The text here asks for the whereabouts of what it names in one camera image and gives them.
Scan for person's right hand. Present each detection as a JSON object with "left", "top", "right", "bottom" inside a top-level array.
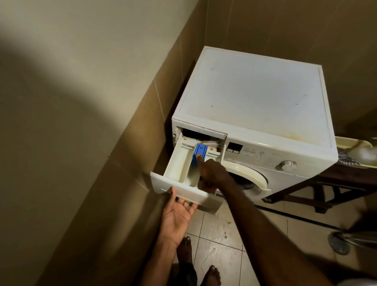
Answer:
[{"left": 196, "top": 154, "right": 236, "bottom": 195}]

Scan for person's left hand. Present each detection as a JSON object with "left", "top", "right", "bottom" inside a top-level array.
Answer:
[{"left": 159, "top": 186, "right": 198, "bottom": 248}]

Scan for white detergent drawer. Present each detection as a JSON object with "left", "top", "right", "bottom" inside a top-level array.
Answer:
[{"left": 150, "top": 134, "right": 225, "bottom": 214}]

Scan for white washing machine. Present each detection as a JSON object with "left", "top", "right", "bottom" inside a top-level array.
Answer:
[{"left": 172, "top": 46, "right": 339, "bottom": 204}]

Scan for person's left forearm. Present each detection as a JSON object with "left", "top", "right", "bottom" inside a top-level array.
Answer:
[{"left": 138, "top": 235, "right": 180, "bottom": 286}]

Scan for person's right forearm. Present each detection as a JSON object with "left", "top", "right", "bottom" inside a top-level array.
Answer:
[{"left": 219, "top": 176, "right": 333, "bottom": 286}]

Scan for person's left foot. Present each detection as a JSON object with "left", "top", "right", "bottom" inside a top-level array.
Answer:
[{"left": 176, "top": 236, "right": 194, "bottom": 266}]

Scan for person's foot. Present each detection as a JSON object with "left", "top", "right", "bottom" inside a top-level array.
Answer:
[
  {"left": 176, "top": 236, "right": 194, "bottom": 266},
  {"left": 200, "top": 265, "right": 221, "bottom": 286}
]

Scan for person's black shorts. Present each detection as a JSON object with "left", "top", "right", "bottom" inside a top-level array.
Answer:
[{"left": 174, "top": 263, "right": 198, "bottom": 286}]

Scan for person's right foot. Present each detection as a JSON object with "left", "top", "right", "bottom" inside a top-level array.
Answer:
[{"left": 200, "top": 265, "right": 221, "bottom": 286}]

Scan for checkered cloth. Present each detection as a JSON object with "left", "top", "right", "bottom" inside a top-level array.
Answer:
[{"left": 337, "top": 147, "right": 359, "bottom": 165}]

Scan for cream plastic tray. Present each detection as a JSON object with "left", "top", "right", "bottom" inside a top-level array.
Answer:
[{"left": 335, "top": 136, "right": 377, "bottom": 169}]

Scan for round metal floor drain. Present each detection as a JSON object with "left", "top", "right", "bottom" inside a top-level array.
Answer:
[{"left": 328, "top": 232, "right": 351, "bottom": 255}]

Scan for white spray bottle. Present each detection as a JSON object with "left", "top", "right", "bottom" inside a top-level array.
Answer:
[{"left": 349, "top": 137, "right": 377, "bottom": 165}]

